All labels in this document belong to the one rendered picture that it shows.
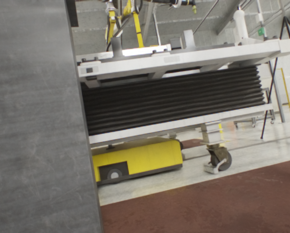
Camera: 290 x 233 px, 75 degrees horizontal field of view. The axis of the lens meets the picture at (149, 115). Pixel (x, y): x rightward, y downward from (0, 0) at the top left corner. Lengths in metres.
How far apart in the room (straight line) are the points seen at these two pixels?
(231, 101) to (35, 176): 1.47
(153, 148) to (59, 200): 1.13
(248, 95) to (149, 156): 0.96
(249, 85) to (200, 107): 0.48
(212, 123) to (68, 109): 1.08
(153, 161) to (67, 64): 1.20
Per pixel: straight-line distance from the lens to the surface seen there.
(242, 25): 4.69
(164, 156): 1.63
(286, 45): 1.67
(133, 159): 1.60
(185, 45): 1.36
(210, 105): 1.62
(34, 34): 0.62
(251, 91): 1.80
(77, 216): 0.58
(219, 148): 1.50
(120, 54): 1.26
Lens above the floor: 0.43
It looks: 3 degrees up
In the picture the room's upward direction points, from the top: 10 degrees counter-clockwise
